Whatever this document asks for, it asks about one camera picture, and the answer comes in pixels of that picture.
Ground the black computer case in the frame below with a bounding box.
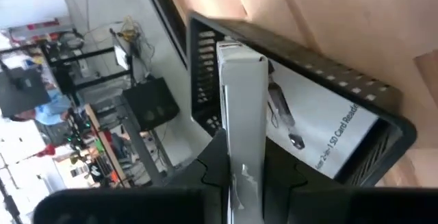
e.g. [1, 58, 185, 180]
[122, 76, 181, 132]

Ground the person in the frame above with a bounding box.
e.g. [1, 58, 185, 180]
[8, 88, 75, 127]

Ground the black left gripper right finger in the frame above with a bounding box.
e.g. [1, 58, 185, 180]
[262, 136, 343, 191]

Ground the black aluminium table frame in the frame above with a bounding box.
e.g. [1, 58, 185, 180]
[138, 0, 189, 69]

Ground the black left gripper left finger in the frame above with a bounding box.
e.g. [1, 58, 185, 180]
[167, 129, 231, 190]

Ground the white card reader box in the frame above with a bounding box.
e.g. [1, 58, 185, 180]
[265, 59, 381, 180]
[216, 40, 270, 224]

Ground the black plastic mesh basket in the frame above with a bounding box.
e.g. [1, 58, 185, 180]
[187, 10, 417, 188]

